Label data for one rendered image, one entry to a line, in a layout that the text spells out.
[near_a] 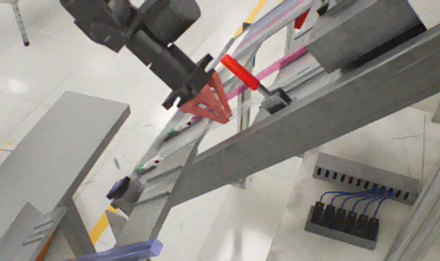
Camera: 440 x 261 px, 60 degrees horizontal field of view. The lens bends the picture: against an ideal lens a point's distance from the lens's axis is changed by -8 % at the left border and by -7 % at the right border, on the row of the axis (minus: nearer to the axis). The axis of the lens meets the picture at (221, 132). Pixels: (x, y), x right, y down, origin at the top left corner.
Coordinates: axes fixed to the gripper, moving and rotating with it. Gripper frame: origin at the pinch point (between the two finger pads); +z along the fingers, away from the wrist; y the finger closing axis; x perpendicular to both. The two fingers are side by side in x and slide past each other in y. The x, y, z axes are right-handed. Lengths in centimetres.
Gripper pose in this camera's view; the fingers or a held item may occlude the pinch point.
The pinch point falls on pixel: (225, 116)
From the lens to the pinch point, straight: 67.9
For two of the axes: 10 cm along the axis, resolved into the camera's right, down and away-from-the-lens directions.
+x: -6.1, 3.7, 7.1
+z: 7.0, 6.6, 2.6
